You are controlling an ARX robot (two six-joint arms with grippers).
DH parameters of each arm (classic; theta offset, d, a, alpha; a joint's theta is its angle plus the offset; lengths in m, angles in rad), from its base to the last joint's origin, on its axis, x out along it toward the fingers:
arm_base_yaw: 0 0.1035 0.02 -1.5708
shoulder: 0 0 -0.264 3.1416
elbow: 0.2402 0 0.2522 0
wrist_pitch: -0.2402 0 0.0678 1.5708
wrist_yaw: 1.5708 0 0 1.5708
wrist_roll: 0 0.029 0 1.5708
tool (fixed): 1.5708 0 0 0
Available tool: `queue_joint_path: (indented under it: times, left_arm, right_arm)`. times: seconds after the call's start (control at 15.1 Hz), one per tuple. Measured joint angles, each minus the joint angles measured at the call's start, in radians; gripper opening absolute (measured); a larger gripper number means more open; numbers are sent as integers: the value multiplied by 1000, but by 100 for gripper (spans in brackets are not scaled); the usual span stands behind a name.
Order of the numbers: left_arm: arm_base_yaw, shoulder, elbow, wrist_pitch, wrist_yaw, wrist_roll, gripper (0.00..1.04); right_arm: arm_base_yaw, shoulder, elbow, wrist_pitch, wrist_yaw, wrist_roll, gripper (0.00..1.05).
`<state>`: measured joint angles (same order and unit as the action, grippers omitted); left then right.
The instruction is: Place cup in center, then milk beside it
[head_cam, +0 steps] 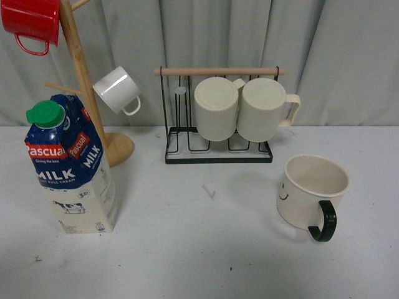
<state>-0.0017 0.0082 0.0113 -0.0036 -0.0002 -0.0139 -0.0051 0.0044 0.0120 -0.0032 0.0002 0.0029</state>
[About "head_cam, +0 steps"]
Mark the wooden mug tree stand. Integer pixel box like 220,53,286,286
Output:
45,1,135,167

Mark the black wire mug rack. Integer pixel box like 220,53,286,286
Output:
154,66,286,164

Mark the red enamel mug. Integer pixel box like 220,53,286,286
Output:
1,0,60,56

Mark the cream ribbed mug right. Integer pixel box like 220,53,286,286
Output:
236,78,301,143

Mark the white mug on tree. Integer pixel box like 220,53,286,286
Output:
92,66,141,116

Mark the Pascual milk carton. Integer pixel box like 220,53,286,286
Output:
24,94,118,234

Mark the cream ribbed mug left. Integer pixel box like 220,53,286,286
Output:
195,77,246,141

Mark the cream ribbed mug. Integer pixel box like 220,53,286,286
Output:
236,78,301,143
195,77,246,141

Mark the smiley cup black handle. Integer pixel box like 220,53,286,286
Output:
276,154,350,242

